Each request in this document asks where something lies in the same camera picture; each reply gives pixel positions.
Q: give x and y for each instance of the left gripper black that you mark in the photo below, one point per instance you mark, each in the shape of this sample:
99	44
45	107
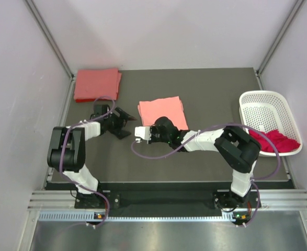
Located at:
122	120

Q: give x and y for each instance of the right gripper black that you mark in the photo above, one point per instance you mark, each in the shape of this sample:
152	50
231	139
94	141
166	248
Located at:
153	128

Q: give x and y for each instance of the salmon pink t shirt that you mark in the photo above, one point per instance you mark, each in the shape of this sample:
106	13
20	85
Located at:
171	107

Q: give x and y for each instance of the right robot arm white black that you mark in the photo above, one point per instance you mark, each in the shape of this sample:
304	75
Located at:
237	148

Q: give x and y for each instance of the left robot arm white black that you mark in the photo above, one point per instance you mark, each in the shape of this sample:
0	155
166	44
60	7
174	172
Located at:
67	150

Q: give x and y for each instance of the folded red t shirt stack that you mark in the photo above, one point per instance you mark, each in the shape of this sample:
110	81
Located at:
92	84

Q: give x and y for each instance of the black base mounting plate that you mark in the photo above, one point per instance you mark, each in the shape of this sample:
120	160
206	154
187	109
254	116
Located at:
163	199

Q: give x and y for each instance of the white perforated laundry basket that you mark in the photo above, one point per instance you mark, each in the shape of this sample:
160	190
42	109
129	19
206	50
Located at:
266	111

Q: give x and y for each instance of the crimson t shirt in basket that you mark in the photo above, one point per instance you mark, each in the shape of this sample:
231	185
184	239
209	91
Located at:
282	143

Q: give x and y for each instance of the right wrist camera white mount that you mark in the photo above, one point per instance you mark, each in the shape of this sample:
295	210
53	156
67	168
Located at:
142	133

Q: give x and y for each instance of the aluminium rail with cable duct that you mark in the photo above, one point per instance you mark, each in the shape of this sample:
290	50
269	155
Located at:
61	206

